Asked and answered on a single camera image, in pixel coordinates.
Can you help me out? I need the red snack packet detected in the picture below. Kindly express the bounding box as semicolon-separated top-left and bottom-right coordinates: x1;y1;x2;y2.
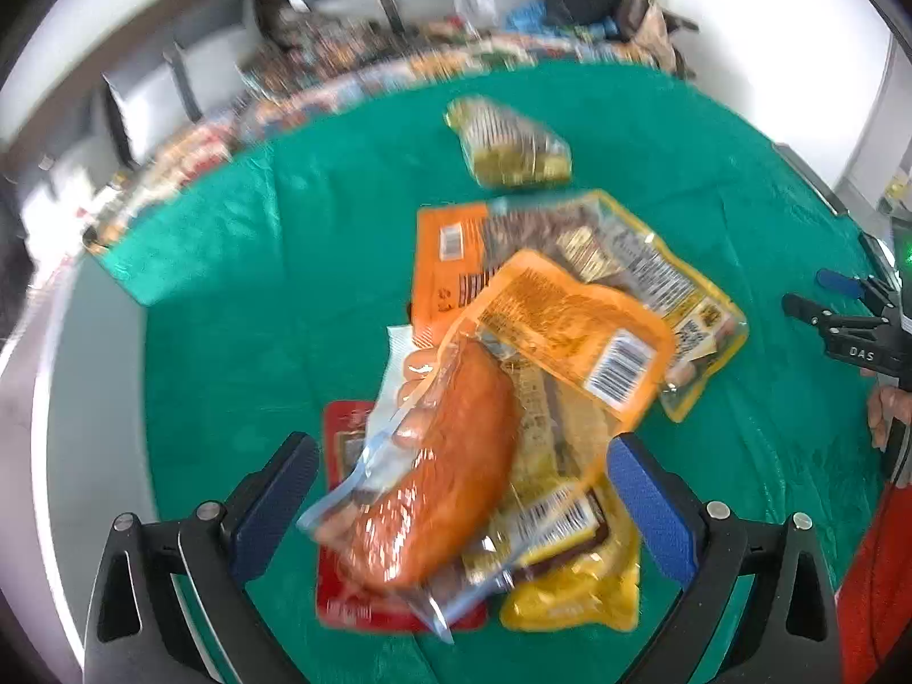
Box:
317;399;489;632

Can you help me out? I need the clear brown snack packet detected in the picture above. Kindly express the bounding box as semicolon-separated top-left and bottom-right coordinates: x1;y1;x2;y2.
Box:
486;189;751;423

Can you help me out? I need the tan snack packet with barcode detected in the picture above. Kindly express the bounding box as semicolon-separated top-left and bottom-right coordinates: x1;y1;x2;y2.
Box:
463;360;617;585

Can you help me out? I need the person's right hand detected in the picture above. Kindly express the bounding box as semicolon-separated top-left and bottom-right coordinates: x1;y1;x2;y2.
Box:
866;383;912;451

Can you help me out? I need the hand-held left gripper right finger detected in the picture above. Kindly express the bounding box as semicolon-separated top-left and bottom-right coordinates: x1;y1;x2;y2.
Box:
605;431;845;684

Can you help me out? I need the grey board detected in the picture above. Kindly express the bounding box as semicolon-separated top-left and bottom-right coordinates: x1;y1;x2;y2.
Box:
28;256;236;684

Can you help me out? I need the yellow snack packet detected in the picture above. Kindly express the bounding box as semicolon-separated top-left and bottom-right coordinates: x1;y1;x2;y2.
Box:
499;484;642;632

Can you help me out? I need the person's right forearm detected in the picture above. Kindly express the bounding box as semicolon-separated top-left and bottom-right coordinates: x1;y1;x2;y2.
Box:
835;481;912;684

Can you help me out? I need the clear sausage packet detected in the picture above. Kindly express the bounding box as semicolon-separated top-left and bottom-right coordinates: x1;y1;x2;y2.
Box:
295;320;524;646

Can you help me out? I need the gold candy bag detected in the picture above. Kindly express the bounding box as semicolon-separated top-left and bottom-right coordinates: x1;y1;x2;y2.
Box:
446;95;573;190

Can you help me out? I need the orange packet with barcode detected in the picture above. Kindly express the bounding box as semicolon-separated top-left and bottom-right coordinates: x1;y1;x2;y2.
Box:
438;249;678;423

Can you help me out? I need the printed blanket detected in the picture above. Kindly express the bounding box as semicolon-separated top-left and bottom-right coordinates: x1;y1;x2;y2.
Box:
82;14;685;254

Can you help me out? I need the green cloth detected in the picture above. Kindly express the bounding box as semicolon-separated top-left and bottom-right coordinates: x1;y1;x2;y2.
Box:
89;60;899;684

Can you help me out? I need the white snack packet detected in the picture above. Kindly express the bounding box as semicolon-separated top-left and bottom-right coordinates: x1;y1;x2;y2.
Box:
367;324;418;435

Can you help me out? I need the beige patterned cloth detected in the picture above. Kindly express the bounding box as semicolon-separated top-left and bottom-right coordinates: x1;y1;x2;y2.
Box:
559;0;703;76

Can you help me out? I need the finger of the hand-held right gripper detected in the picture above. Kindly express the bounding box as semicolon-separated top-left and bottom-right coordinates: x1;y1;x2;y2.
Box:
818;268;895;309
781;292;888;344

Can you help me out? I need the flat orange snack packet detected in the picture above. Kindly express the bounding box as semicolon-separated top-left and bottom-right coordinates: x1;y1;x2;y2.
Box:
413;203;500;347

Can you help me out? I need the blue packet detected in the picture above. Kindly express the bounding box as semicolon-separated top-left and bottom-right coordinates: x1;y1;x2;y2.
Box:
507;3;621;40

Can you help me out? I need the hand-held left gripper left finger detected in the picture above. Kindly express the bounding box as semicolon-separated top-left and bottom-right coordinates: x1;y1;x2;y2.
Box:
82;431;321;684

